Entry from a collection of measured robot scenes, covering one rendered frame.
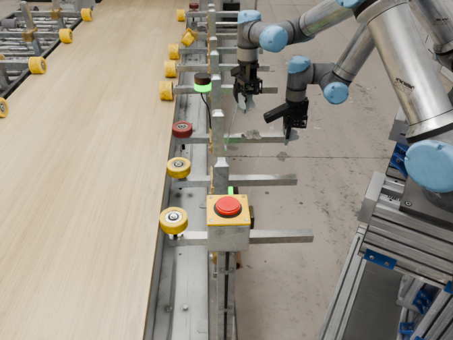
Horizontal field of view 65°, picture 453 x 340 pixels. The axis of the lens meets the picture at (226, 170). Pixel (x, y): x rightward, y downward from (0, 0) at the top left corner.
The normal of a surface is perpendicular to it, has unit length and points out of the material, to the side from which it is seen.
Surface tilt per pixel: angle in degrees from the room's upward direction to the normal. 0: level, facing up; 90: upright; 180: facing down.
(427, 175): 95
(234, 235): 90
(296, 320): 0
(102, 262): 0
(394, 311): 0
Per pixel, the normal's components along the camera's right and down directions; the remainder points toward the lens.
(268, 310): 0.02, -0.79
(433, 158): -0.78, 0.44
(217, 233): 0.05, 0.61
